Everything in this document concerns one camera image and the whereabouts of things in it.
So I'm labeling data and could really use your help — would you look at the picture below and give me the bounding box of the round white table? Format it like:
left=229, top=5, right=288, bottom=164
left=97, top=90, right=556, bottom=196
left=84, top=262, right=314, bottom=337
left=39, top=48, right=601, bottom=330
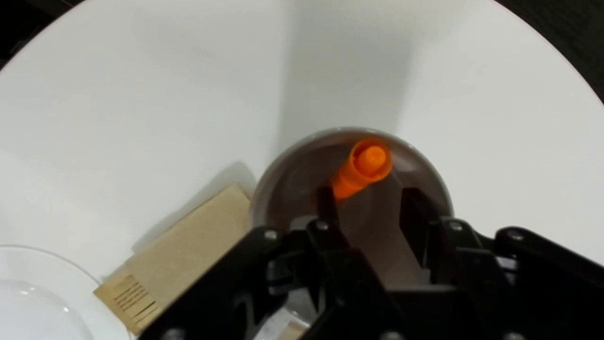
left=0, top=0, right=604, bottom=340

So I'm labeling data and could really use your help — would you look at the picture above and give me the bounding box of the brown napkin near mug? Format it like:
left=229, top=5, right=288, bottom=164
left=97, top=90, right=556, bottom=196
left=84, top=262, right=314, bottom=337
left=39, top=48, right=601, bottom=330
left=95, top=184, right=252, bottom=334

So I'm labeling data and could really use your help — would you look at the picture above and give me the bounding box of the white ceramic mug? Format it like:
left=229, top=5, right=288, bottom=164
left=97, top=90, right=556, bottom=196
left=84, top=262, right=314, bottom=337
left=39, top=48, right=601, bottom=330
left=252, top=128, right=454, bottom=288

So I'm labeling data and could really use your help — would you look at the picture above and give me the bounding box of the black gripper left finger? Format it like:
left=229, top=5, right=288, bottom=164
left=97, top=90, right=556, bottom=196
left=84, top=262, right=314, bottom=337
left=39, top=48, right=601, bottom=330
left=307, top=186, right=405, bottom=340

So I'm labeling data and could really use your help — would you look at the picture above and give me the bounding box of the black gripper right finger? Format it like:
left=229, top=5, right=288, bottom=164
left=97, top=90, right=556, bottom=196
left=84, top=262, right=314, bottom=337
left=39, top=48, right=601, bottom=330
left=399, top=188, right=499, bottom=290

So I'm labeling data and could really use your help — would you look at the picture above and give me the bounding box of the orange marker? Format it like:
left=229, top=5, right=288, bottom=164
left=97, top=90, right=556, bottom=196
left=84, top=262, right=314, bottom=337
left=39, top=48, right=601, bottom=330
left=331, top=139, right=393, bottom=199

